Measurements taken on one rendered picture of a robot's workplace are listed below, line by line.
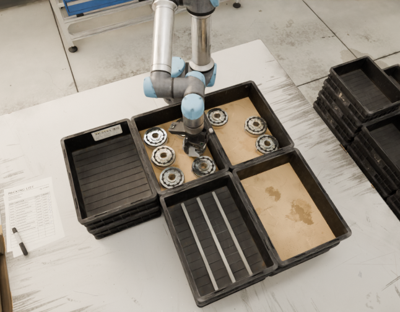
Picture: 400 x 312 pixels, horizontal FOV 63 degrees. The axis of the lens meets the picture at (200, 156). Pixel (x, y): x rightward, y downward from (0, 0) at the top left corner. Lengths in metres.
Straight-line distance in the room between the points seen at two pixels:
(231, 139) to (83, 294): 0.88
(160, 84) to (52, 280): 0.88
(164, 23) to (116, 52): 1.91
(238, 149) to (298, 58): 1.84
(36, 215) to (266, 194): 1.00
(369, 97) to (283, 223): 1.25
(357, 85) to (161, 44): 1.49
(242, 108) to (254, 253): 0.69
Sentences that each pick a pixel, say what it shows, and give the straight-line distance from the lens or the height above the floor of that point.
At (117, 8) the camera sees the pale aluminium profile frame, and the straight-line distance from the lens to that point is 3.12.
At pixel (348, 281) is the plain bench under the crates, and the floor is 0.70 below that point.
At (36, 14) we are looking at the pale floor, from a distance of 3.82.
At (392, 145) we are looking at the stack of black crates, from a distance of 2.32.
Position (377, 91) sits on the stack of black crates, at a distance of 2.40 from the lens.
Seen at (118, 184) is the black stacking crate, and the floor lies 0.83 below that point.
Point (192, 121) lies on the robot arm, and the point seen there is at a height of 1.16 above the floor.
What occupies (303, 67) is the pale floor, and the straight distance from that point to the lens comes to 3.10.
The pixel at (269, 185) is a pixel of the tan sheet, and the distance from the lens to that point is 1.39.
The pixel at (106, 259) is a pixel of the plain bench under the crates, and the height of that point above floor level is 0.70.
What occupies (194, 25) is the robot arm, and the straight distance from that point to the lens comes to 1.42.
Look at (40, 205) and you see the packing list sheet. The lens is 1.62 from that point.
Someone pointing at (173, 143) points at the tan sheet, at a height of 0.83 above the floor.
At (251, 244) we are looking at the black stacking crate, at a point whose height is 0.83.
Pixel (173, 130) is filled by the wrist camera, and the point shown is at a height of 1.01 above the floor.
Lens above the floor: 2.06
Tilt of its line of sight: 60 degrees down
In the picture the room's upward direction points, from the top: 1 degrees clockwise
